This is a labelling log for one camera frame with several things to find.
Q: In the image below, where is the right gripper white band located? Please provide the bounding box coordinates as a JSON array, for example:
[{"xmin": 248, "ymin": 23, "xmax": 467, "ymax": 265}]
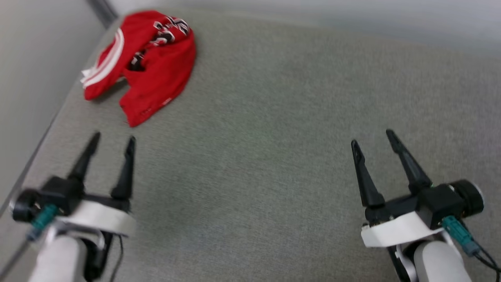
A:
[{"xmin": 351, "ymin": 129, "xmax": 445, "ymax": 248}]

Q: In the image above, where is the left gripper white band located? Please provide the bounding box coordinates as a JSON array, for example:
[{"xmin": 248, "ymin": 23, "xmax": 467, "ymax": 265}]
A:
[{"xmin": 59, "ymin": 132, "xmax": 136, "ymax": 237}]

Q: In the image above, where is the red white-trimmed sports jersey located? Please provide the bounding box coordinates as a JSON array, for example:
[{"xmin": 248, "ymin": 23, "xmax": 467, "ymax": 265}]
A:
[{"xmin": 80, "ymin": 11, "xmax": 197, "ymax": 128}]

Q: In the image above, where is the grey fabric sofa cushion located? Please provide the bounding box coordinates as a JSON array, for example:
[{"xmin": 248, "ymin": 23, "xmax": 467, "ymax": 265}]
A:
[{"xmin": 0, "ymin": 10, "xmax": 501, "ymax": 282}]

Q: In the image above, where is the left teal cable connector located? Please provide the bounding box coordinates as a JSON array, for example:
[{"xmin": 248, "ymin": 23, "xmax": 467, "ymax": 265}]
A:
[{"xmin": 27, "ymin": 204, "xmax": 59, "ymax": 241}]

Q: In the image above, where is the teal cable connector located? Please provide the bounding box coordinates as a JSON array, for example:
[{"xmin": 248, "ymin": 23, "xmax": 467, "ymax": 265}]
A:
[
  {"xmin": 442, "ymin": 215, "xmax": 480, "ymax": 257},
  {"xmin": 27, "ymin": 204, "xmax": 59, "ymax": 241}
]

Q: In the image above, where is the right teal cable connector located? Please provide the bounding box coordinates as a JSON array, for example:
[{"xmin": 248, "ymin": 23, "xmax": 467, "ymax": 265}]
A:
[{"xmin": 442, "ymin": 215, "xmax": 480, "ymax": 257}]

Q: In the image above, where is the left thin black cable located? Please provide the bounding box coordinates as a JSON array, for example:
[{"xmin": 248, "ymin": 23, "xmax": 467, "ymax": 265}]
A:
[{"xmin": 110, "ymin": 235, "xmax": 124, "ymax": 282}]

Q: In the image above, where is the thin black cable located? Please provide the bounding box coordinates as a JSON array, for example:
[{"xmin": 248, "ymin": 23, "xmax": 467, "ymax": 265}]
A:
[
  {"xmin": 110, "ymin": 235, "xmax": 124, "ymax": 282},
  {"xmin": 470, "ymin": 235, "xmax": 501, "ymax": 277}
]

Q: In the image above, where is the right thin black cable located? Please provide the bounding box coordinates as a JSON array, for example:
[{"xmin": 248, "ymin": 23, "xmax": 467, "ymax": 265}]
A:
[{"xmin": 470, "ymin": 235, "xmax": 501, "ymax": 277}]

